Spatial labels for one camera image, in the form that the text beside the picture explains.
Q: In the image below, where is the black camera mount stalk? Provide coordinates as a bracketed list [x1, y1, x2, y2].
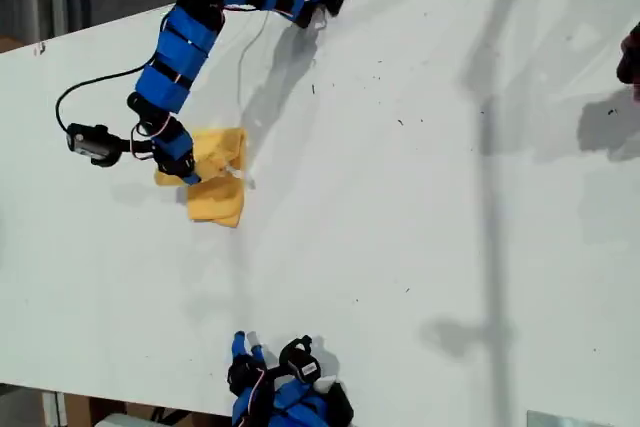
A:
[259, 335, 315, 383]
[117, 134, 156, 156]

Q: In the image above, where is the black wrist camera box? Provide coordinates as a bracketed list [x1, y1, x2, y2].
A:
[66, 121, 124, 168]
[287, 346, 322, 383]

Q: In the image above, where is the yellow square towel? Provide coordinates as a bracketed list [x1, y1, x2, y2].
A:
[153, 126, 256, 229]

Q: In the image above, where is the person's hand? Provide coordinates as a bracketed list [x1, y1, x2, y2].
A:
[616, 20, 640, 104]

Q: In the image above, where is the white table leg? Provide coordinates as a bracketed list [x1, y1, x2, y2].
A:
[41, 389, 68, 427]

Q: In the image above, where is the white plastic container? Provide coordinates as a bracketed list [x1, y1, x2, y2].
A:
[94, 412, 161, 427]

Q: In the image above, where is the black camera cable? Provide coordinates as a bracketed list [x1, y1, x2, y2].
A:
[54, 64, 149, 136]

